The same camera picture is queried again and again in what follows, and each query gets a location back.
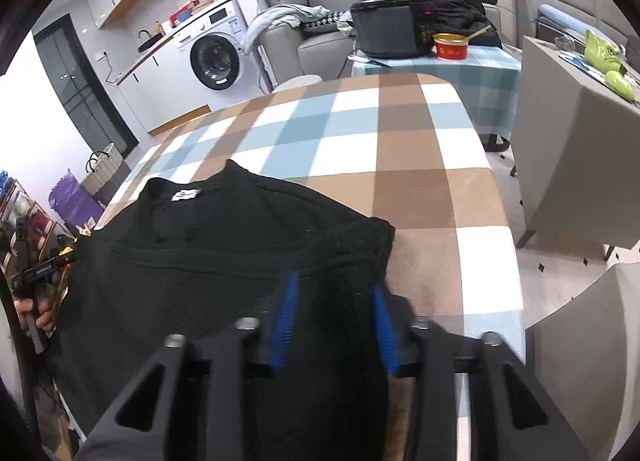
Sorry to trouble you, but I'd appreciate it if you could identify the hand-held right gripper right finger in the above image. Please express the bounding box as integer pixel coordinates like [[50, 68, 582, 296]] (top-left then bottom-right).
[[372, 286, 593, 461]]

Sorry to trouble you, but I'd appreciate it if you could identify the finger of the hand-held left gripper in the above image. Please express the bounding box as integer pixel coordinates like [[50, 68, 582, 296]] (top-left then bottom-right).
[[50, 253, 77, 276]]

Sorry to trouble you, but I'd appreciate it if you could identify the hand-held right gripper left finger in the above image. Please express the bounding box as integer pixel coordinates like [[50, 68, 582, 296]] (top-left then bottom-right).
[[75, 271, 301, 461]]

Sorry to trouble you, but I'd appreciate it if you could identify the black knit sweater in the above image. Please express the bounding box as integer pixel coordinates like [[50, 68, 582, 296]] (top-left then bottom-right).
[[47, 158, 398, 461]]

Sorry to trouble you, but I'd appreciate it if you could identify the person's left hand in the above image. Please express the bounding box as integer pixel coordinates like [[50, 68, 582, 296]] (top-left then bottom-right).
[[15, 298, 56, 334]]

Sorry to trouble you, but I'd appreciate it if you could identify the wooden shoe rack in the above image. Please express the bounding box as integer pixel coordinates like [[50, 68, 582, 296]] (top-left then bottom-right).
[[0, 171, 76, 262]]

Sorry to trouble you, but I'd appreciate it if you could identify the purple bag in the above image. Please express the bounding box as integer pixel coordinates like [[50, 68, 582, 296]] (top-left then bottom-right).
[[48, 170, 106, 229]]

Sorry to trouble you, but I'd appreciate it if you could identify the woven basket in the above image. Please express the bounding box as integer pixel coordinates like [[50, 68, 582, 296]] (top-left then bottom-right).
[[80, 142, 132, 196]]

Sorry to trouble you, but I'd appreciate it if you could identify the dark glass door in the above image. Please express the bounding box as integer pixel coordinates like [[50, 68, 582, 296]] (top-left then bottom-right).
[[32, 13, 141, 162]]

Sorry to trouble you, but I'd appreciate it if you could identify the plaid blanket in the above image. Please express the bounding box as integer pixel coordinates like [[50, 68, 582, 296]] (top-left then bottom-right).
[[95, 72, 527, 461]]

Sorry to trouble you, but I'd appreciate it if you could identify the kitchen counter with cabinets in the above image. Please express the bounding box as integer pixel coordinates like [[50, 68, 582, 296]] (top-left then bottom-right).
[[115, 31, 211, 136]]

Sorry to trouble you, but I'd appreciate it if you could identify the grey upholstered chair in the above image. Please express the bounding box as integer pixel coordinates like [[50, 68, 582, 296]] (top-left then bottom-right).
[[525, 261, 640, 461]]

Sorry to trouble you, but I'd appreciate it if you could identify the white round stool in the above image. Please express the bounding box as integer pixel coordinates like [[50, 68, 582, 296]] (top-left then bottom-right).
[[270, 75, 323, 94]]

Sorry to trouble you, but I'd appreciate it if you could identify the white washing machine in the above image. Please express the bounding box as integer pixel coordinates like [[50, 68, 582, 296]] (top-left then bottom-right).
[[172, 0, 261, 104]]

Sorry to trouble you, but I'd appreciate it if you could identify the grey cabinet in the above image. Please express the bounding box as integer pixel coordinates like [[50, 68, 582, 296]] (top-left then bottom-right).
[[512, 35, 640, 252]]

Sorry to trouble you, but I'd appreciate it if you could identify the teal plaid tablecloth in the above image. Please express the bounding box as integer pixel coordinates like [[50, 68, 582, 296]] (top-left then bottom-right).
[[350, 43, 523, 142]]

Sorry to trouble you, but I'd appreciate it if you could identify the grey sofa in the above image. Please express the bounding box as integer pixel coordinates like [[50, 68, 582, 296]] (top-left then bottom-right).
[[260, 6, 503, 92]]

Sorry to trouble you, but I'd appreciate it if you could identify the red box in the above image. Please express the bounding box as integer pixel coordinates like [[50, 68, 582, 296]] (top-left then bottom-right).
[[169, 0, 198, 26]]

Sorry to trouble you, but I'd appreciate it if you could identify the red bowl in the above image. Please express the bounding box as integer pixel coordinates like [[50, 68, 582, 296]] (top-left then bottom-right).
[[432, 33, 471, 60]]

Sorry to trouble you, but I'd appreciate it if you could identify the houndstooth cushion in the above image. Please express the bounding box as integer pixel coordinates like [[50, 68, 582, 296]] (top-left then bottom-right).
[[300, 11, 353, 36]]

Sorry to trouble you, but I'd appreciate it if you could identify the black cooking appliance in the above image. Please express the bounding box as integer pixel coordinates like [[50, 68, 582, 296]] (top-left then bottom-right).
[[350, 0, 435, 60]]

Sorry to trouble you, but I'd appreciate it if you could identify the pale blue cloth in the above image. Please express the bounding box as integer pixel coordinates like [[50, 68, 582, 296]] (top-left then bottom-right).
[[242, 4, 331, 54]]

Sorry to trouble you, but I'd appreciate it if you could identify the green oval toy piece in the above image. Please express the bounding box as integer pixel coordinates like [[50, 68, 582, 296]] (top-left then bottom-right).
[[604, 70, 637, 102]]

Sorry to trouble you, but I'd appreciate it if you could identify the green monster figure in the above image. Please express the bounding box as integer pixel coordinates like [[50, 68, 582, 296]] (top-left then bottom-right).
[[584, 30, 626, 74]]

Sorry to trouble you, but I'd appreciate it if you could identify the blue pillow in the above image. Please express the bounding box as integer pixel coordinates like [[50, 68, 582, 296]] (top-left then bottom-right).
[[537, 3, 601, 36]]

